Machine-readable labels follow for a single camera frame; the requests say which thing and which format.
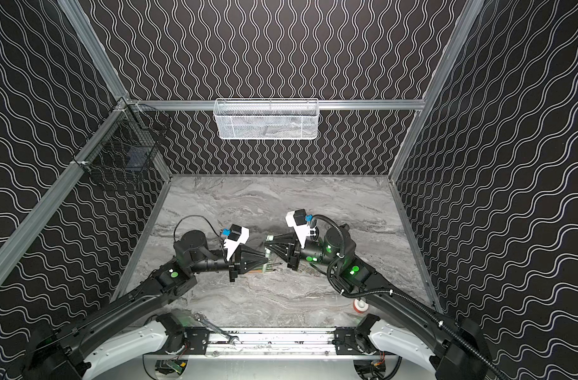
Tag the black wire basket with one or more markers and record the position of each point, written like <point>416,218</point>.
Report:
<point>123,160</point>

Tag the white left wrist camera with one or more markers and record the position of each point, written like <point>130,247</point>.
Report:
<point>233,237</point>

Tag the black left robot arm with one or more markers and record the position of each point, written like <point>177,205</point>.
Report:
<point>97,343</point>

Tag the aluminium corner frame post left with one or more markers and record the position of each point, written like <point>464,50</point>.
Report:
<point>88,37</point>

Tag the silver wrench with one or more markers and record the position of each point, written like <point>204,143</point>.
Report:
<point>203,320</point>

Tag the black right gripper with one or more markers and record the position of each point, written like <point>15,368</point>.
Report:
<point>293,252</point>

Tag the aluminium corner frame post right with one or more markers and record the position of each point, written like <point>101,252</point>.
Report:
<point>456,42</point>

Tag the aluminium corner frame post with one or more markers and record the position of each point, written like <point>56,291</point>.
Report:
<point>88,37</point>
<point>456,42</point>

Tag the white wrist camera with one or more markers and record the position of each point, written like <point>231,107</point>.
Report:
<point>233,237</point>
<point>299,220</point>

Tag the red white tape roll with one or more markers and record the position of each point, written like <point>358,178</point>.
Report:
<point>360,306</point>

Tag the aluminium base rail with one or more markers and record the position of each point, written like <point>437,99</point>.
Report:
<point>310,343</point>

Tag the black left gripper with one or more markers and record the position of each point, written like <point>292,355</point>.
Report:
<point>232,264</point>

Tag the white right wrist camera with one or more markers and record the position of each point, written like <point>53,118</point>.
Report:
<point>299,220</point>

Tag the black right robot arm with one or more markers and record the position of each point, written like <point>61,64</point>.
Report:
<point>404,326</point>

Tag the white wire mesh basket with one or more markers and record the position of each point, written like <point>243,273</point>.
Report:
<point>267,118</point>

